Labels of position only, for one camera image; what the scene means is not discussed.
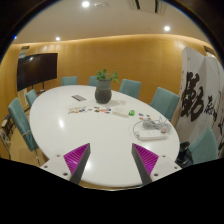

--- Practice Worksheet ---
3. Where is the teal chair near right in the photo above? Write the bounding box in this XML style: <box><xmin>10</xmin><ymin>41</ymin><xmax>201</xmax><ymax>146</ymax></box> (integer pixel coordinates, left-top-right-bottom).
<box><xmin>189</xmin><ymin>127</ymin><xmax>218</xmax><ymax>164</ymax></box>

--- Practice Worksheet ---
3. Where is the white power strip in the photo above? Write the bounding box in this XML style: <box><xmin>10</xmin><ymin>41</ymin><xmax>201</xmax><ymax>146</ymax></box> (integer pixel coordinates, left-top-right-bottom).
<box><xmin>139</xmin><ymin>130</ymin><xmax>168</xmax><ymax>141</ymax></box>

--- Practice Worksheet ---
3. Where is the colourful card sheet left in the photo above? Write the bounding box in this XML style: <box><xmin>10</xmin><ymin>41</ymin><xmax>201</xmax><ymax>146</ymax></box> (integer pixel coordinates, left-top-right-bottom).
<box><xmin>68</xmin><ymin>106</ymin><xmax>87</xmax><ymax>114</ymax></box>

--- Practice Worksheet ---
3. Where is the small green object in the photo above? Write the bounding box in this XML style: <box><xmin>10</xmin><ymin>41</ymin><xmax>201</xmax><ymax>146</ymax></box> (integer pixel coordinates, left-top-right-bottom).
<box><xmin>129</xmin><ymin>110</ymin><xmax>135</xmax><ymax>116</ymax></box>

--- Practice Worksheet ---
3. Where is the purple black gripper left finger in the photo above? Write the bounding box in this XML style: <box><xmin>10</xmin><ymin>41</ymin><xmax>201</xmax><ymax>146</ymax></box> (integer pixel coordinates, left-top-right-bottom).
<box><xmin>64</xmin><ymin>143</ymin><xmax>90</xmax><ymax>184</ymax></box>

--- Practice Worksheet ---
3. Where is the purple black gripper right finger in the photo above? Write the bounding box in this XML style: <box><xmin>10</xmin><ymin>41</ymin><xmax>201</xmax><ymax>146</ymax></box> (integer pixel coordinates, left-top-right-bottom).
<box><xmin>132</xmin><ymin>143</ymin><xmax>159</xmax><ymax>185</ymax></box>

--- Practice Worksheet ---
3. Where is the teal chair near left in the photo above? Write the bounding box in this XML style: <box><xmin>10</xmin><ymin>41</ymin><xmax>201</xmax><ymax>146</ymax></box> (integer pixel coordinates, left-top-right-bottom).
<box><xmin>8</xmin><ymin>98</ymin><xmax>38</xmax><ymax>151</ymax></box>

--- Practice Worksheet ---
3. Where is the colourful card pieces centre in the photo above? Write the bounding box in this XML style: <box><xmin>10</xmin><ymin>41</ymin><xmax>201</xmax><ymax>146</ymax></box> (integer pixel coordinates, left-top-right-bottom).
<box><xmin>94</xmin><ymin>107</ymin><xmax>112</xmax><ymax>114</ymax></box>

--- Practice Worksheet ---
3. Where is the black bag on floor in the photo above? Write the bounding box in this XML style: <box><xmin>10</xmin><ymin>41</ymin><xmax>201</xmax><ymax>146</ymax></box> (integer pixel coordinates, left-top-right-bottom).
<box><xmin>176</xmin><ymin>142</ymin><xmax>193</xmax><ymax>168</ymax></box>

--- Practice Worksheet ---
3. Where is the small colourful pieces right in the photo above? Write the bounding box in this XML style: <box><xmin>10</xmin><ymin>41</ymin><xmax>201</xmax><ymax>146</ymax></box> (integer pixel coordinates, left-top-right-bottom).
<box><xmin>138</xmin><ymin>113</ymin><xmax>151</xmax><ymax>120</ymax></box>

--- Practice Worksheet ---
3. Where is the white oval conference table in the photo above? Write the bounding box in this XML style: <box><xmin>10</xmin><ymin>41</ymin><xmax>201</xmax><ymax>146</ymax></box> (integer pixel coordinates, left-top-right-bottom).
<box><xmin>30</xmin><ymin>85</ymin><xmax>179</xmax><ymax>187</ymax></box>

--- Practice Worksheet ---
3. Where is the green potted plant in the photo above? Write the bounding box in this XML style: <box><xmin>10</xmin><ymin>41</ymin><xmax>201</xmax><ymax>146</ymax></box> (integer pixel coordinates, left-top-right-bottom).
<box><xmin>96</xmin><ymin>69</ymin><xmax>119</xmax><ymax>83</ymax></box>

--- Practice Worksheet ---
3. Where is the dark grey plant pot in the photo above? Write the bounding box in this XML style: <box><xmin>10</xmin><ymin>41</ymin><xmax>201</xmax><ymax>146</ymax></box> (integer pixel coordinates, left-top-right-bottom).
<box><xmin>95</xmin><ymin>80</ymin><xmax>112</xmax><ymax>104</ymax></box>

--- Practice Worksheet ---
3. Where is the teal chair back right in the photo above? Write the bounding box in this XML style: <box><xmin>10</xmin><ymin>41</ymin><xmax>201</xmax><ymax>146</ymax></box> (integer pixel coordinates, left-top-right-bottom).
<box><xmin>119</xmin><ymin>79</ymin><xmax>141</xmax><ymax>98</ymax></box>

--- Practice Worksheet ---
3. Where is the white calligraphy folding screen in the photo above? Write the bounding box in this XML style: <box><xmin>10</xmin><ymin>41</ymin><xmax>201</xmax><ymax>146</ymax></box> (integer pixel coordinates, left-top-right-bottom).
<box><xmin>176</xmin><ymin>47</ymin><xmax>224</xmax><ymax>152</ymax></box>

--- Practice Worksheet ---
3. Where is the black wall television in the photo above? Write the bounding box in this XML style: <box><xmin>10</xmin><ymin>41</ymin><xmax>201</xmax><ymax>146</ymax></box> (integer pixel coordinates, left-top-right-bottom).
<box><xmin>17</xmin><ymin>53</ymin><xmax>58</xmax><ymax>91</ymax></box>

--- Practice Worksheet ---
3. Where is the grey remote control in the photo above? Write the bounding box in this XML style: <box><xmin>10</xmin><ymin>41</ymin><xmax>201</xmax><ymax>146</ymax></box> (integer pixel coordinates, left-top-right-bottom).
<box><xmin>72</xmin><ymin>95</ymin><xmax>86</xmax><ymax>101</ymax></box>

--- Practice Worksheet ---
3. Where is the teal chair behind pot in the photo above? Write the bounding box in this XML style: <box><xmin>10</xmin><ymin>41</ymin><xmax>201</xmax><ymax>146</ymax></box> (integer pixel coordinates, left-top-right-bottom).
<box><xmin>88</xmin><ymin>76</ymin><xmax>97</xmax><ymax>86</ymax></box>

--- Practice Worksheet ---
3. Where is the white flat box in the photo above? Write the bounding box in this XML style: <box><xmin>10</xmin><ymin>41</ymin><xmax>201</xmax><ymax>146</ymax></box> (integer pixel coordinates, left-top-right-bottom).
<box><xmin>112</xmin><ymin>107</ymin><xmax>129</xmax><ymax>118</ymax></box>

